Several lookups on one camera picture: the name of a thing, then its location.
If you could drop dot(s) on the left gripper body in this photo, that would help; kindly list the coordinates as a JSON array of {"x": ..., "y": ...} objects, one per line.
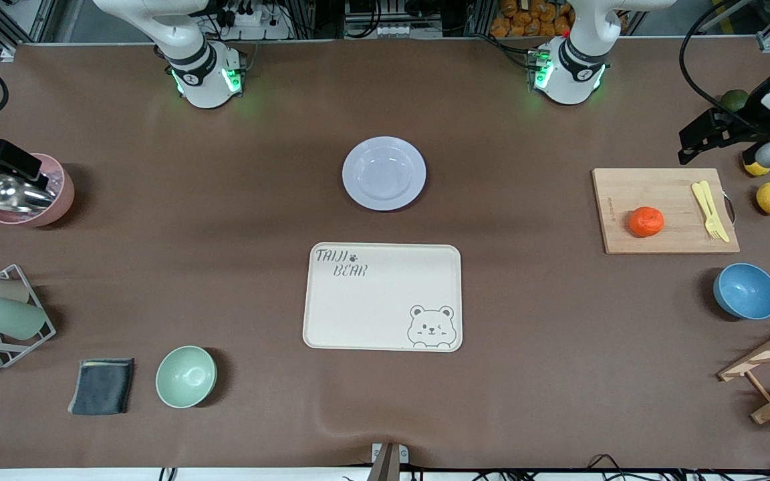
[{"x": 750, "y": 114}]

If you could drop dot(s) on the orange fruit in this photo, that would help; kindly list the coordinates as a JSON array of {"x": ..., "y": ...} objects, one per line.
[{"x": 646, "y": 222}]

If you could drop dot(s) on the lavender round plate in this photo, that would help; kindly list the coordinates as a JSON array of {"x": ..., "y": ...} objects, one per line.
[{"x": 383, "y": 174}]

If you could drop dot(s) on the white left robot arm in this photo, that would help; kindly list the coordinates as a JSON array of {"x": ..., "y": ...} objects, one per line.
[{"x": 575, "y": 73}]

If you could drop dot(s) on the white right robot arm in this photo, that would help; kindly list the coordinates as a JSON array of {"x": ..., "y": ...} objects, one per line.
[{"x": 204, "y": 80}]

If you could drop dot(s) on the silver metal scoop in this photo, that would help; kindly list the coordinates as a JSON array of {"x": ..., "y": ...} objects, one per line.
[{"x": 7, "y": 195}]

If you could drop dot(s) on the dark green lime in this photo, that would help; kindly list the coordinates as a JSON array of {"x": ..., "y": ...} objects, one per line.
[{"x": 732, "y": 100}]

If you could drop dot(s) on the clear ice pieces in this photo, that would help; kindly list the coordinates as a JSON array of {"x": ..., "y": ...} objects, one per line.
[{"x": 56, "y": 177}]

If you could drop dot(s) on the pink bowl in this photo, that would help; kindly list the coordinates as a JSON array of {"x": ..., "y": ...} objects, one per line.
[{"x": 61, "y": 200}]

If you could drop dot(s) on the yellow plastic knife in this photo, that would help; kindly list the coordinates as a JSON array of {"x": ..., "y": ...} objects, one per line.
[{"x": 710, "y": 200}]

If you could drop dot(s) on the wooden cutting board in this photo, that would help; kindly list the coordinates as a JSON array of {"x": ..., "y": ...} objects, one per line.
[{"x": 652, "y": 194}]

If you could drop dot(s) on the mint green cup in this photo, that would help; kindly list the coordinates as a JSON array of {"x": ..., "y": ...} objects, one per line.
[{"x": 11, "y": 318}]

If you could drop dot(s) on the blue bowl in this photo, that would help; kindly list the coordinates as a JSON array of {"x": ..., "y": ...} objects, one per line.
[{"x": 746, "y": 291}]

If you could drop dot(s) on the orange bread rolls pile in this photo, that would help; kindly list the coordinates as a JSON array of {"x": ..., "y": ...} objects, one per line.
[{"x": 532, "y": 20}]

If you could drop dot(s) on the wooden drying rack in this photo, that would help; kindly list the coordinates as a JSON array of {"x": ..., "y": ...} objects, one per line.
[{"x": 759, "y": 354}]

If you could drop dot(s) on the dark grey folded cloth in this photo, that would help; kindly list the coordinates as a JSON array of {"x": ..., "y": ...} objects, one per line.
[{"x": 101, "y": 386}]

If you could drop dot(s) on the brown table cover mat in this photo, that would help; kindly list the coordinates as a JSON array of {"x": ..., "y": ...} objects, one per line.
[{"x": 224, "y": 280}]

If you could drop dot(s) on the mint green bowl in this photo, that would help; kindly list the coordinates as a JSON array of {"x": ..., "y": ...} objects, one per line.
[{"x": 186, "y": 377}]

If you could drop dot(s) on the white power strip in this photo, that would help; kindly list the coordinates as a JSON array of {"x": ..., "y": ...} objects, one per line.
[{"x": 258, "y": 27}]

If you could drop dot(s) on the small white socket strip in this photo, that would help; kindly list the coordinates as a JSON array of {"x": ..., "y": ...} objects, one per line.
[{"x": 393, "y": 30}]

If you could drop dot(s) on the cream bear print tray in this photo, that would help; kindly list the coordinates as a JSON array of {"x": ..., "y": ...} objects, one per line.
[{"x": 371, "y": 300}]

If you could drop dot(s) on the metal camera mount clamp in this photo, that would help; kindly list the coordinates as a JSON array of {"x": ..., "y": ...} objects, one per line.
[{"x": 388, "y": 461}]

